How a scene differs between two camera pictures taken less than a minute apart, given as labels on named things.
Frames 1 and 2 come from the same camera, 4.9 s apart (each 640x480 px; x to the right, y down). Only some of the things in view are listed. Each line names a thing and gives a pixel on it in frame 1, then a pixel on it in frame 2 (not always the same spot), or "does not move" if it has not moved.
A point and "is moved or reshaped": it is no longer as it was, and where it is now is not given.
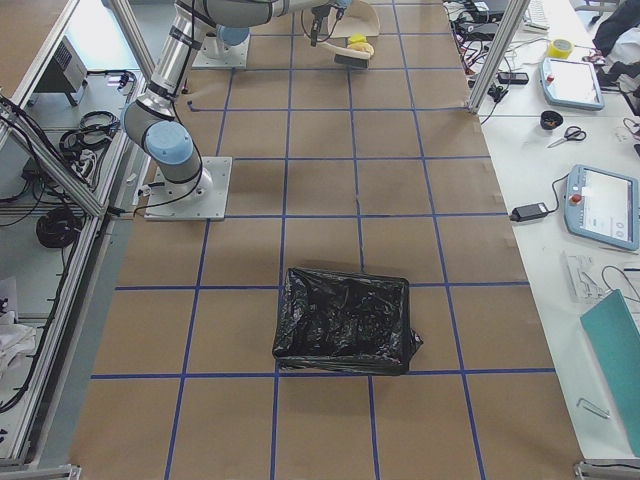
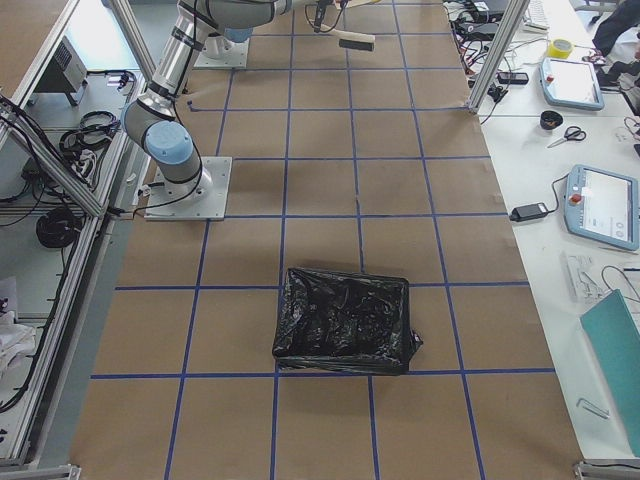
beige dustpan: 359,19 is moved or reshaped
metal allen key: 593,408 does not move
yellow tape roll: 560,48 does not move
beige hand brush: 347,56 → 351,40
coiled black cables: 57,227 does not move
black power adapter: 529,212 does not move
